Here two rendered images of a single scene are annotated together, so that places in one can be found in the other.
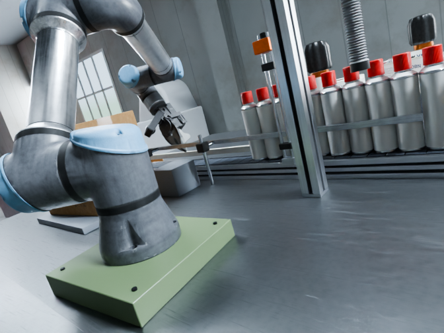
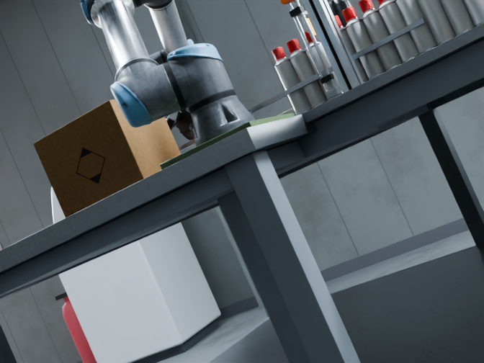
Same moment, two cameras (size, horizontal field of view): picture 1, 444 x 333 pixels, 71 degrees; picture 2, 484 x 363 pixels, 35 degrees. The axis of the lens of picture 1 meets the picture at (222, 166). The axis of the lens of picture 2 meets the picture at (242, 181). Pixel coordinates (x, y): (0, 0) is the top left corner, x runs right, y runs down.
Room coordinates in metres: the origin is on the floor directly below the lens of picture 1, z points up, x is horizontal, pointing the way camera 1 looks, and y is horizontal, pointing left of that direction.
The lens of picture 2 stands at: (-1.23, 0.51, 0.72)
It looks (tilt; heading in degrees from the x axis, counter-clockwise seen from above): 1 degrees up; 350
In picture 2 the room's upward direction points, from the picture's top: 24 degrees counter-clockwise
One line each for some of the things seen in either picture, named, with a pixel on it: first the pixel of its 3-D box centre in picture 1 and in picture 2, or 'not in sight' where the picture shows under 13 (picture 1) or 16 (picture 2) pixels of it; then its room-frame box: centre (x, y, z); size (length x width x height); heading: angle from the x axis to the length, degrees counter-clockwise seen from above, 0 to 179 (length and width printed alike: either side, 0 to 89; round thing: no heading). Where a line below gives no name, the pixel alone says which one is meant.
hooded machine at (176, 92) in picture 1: (174, 134); (124, 256); (4.16, 0.51, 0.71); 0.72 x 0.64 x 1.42; 52
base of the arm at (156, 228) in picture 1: (135, 219); (219, 119); (0.55, 0.18, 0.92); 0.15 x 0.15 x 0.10
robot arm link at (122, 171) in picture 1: (111, 160); (197, 74); (0.55, 0.19, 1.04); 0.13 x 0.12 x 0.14; 83
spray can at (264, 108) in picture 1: (269, 123); (305, 73); (0.89, -0.16, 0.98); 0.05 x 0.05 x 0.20
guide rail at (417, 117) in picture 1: (222, 141); (261, 106); (0.97, -0.02, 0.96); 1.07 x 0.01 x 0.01; 47
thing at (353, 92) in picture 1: (356, 110); (379, 34); (0.72, -0.34, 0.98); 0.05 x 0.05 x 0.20
